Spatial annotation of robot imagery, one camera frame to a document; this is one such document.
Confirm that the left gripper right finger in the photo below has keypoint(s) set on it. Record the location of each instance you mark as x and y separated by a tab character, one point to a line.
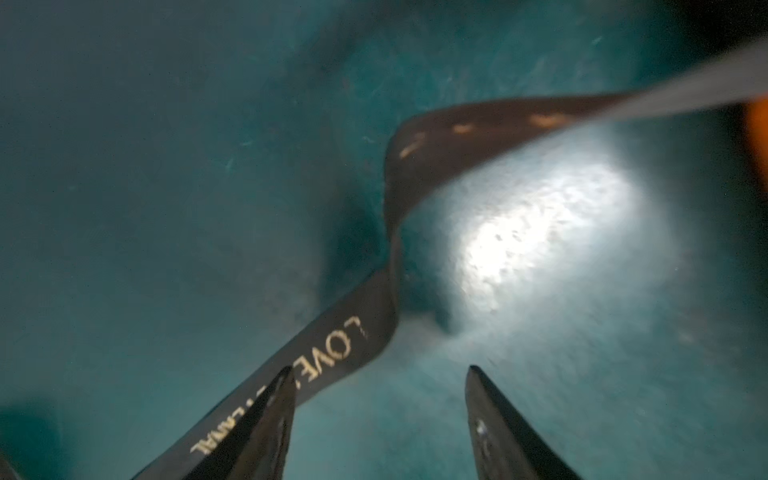
504	445

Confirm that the orange wrapping paper sheet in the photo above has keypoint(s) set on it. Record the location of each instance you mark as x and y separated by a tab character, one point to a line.
756	130

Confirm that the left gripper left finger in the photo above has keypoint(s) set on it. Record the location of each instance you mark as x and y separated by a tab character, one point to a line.
257	447

